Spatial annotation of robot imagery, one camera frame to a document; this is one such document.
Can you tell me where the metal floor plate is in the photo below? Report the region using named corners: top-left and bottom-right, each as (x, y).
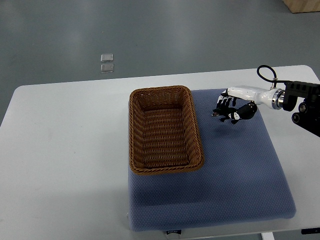
top-left (100, 53), bottom-right (114, 63)
top-left (100, 63), bottom-right (114, 73)

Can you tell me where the wooden box corner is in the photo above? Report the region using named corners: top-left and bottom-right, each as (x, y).
top-left (283, 0), bottom-right (320, 14)

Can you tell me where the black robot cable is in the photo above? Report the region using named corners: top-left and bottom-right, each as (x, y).
top-left (256, 65), bottom-right (279, 89)

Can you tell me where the upper metal floor plate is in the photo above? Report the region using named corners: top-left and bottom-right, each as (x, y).
top-left (100, 53), bottom-right (114, 63)

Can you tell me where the lower metal floor plate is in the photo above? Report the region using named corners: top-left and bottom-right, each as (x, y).
top-left (100, 63), bottom-right (114, 73)

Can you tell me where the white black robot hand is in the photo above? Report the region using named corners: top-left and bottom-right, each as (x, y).
top-left (216, 86), bottom-right (285, 125)

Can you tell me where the blue mesh cushion mat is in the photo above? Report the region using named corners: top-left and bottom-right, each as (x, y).
top-left (128, 89), bottom-right (296, 232)

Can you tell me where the black table control panel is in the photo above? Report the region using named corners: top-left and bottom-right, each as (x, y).
top-left (301, 227), bottom-right (320, 235)

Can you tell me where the brown wicker basket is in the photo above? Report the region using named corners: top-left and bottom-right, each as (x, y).
top-left (128, 85), bottom-right (205, 175)

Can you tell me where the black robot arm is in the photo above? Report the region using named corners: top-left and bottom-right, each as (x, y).
top-left (282, 81), bottom-right (320, 136)

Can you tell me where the dark crocodile toy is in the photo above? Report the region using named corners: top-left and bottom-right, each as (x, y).
top-left (211, 107), bottom-right (237, 123)

